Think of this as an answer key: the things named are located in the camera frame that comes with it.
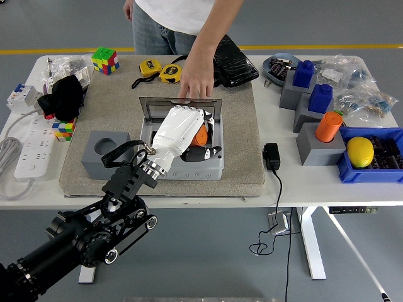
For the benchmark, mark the grey-brown mat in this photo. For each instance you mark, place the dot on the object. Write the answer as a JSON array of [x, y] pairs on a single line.
[[239, 126]]

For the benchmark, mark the thin metal tool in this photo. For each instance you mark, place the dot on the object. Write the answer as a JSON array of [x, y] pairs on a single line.
[[49, 67]]

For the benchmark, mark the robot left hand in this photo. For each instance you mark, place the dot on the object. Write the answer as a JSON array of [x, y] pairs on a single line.
[[176, 129]]

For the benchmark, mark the grey plastic junction box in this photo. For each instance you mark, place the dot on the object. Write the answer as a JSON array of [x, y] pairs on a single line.
[[195, 171]]

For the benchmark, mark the silver metal bracket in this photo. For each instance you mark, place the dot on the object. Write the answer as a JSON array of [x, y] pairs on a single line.
[[278, 225]]

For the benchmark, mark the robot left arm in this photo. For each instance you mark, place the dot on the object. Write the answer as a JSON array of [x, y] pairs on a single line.
[[78, 232]]

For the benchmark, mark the black cloth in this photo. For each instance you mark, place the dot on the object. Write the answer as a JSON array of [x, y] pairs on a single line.
[[64, 97]]

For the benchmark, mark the black table control panel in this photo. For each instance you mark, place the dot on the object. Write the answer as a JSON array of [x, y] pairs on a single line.
[[354, 209]]

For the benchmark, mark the grey holder block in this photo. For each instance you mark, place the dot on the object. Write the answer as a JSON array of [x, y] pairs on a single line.
[[303, 116], [318, 151], [291, 96], [94, 166]]

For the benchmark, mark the white power strip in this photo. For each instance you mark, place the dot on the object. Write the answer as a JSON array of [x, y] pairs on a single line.
[[34, 148]]

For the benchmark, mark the black power adapter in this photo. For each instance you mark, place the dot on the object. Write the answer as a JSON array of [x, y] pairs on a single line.
[[271, 156]]

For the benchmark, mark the black electronic components heap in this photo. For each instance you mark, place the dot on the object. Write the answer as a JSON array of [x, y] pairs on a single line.
[[278, 67]]

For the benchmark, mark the person's right hand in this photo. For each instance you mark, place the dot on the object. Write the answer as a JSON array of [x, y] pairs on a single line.
[[128, 7]]

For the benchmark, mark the black capacitors heap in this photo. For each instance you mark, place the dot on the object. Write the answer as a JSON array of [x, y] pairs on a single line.
[[387, 151]]

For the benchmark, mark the smoky transparent box lid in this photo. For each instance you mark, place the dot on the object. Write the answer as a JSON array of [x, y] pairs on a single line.
[[151, 108]]

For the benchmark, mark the person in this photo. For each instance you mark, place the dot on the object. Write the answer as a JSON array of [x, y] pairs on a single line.
[[170, 19]]

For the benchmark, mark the yellow tape measure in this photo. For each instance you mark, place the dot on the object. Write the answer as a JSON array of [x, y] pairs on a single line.
[[150, 67], [170, 73]]

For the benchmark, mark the clear bag of parts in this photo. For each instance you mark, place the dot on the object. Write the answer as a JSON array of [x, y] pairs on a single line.
[[360, 74], [349, 102], [69, 64], [330, 74], [378, 104]]

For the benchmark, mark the orange cylindrical battery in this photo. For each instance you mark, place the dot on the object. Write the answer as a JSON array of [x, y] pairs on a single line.
[[329, 127], [200, 136]]

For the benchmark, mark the small green item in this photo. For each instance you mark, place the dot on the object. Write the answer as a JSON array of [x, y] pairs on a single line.
[[338, 112]]

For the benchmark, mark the blue-grey oval dish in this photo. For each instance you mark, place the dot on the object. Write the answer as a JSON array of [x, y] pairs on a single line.
[[267, 70]]

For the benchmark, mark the yellow lemon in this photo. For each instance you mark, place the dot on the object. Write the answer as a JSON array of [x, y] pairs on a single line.
[[360, 152]]

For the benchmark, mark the person's left hand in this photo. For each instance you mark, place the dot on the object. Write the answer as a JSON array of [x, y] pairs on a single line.
[[196, 80]]

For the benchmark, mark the person's left forearm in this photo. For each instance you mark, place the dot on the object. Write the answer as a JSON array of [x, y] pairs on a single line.
[[214, 31]]

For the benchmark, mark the large Rubik's cube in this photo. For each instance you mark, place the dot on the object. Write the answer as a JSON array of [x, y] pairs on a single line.
[[105, 61]]

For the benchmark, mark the black pouch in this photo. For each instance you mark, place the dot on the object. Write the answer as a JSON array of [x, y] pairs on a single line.
[[239, 66]]

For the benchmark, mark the blue battery block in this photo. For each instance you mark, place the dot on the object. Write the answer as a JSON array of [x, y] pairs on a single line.
[[320, 99], [303, 74]]

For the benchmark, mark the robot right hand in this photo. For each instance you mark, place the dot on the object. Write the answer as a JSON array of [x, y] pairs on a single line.
[[384, 298]]

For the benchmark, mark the white circuit breaker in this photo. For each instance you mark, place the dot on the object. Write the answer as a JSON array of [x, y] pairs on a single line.
[[22, 97]]

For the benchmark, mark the blue plastic bin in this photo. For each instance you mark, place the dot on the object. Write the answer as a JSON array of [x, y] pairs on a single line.
[[368, 176]]

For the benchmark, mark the small Rubik's cube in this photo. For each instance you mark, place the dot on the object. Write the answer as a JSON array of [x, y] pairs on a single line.
[[64, 129]]

